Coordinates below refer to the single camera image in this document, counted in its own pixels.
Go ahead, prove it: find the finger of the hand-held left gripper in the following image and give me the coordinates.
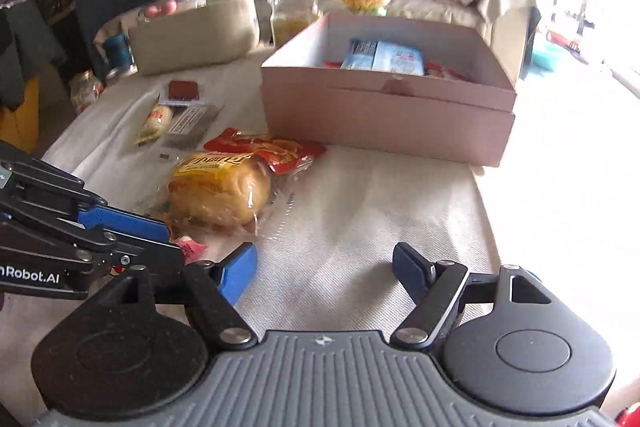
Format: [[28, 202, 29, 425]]
[[0, 141, 171, 243], [0, 202, 187, 273]]

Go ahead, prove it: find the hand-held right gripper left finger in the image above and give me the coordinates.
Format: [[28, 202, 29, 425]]
[[90, 242, 258, 351]]

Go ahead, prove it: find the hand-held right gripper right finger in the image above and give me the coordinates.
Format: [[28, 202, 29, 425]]
[[391, 242, 563, 350]]

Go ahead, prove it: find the small pink packet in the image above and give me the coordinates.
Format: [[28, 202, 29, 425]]
[[170, 236, 207, 264]]

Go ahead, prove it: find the yellow bread packet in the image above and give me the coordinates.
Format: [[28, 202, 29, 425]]
[[162, 151, 273, 235]]

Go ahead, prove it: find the red orange snack packet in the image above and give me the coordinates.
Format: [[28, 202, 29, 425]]
[[204, 128, 328, 178]]

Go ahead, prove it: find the pink cardboard box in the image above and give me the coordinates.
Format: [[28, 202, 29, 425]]
[[260, 12, 517, 168]]

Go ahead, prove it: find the white yellow snack packet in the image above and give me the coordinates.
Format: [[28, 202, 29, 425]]
[[131, 103, 176, 146]]

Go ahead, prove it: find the grey clear snack packet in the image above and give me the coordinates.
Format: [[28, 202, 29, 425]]
[[162, 103, 223, 150]]

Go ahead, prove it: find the small glass jar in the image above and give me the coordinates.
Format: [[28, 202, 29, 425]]
[[69, 69, 105, 115]]

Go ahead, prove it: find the dark red square packet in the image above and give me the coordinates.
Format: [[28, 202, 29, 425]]
[[159, 79, 203, 102]]

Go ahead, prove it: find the yellow cabinet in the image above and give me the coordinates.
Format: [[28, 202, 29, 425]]
[[0, 77, 41, 152]]

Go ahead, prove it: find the round metal tin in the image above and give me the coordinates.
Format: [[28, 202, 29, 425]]
[[104, 64, 138, 88]]

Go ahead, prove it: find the teal cup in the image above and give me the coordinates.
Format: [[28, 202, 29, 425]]
[[102, 32, 135, 66]]

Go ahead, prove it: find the dark grey clothing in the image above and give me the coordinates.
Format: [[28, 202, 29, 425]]
[[0, 0, 66, 110]]

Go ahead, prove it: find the beige storage container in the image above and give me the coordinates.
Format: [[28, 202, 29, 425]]
[[127, 0, 261, 76]]

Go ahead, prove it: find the dark blue cloth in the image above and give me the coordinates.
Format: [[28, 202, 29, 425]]
[[75, 0, 161, 80]]

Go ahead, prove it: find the glass lidded jar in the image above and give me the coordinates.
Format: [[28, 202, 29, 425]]
[[137, 0, 208, 24]]

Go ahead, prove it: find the blue plastic basin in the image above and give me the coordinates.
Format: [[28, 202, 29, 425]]
[[531, 43, 561, 72]]

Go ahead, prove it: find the plastic jar with red lid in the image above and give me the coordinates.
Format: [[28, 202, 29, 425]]
[[266, 0, 321, 48]]

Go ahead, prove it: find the red plastic basin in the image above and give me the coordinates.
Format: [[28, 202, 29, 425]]
[[547, 29, 581, 52]]

